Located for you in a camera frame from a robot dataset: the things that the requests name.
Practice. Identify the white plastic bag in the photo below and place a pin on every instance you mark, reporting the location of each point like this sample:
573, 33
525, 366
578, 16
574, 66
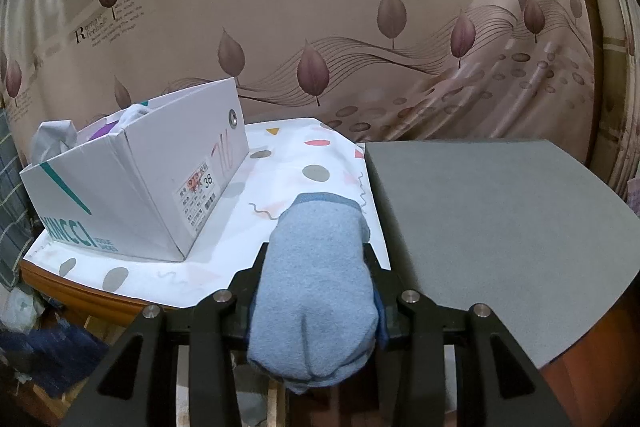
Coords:
17, 309

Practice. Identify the beige leaf print curtain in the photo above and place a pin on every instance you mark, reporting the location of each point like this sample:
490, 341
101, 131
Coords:
300, 7

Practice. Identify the grey plaid cloth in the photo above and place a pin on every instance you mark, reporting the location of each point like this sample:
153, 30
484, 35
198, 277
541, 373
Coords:
12, 207

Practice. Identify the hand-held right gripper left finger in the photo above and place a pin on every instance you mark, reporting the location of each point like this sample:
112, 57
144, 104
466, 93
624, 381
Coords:
245, 287

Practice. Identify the purple underwear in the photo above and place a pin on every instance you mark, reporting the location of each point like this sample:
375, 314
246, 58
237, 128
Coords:
102, 131

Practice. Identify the light grey underwear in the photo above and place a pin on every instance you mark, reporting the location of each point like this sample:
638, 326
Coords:
52, 139

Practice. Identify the light blue underwear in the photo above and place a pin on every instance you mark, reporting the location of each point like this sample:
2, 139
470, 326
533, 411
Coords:
315, 282

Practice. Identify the dark blue cloth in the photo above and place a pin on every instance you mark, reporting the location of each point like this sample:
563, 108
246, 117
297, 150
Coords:
50, 357

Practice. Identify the wooden drawer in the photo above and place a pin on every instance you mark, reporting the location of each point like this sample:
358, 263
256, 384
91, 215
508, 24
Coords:
273, 407

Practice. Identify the white underwear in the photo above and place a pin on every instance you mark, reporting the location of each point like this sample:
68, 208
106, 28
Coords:
134, 113

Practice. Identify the white dotted cloth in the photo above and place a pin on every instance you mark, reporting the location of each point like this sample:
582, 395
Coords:
290, 187

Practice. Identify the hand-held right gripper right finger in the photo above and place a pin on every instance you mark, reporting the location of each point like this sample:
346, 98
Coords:
384, 327

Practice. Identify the white shoe box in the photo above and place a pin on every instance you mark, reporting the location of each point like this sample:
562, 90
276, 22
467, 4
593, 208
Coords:
130, 192

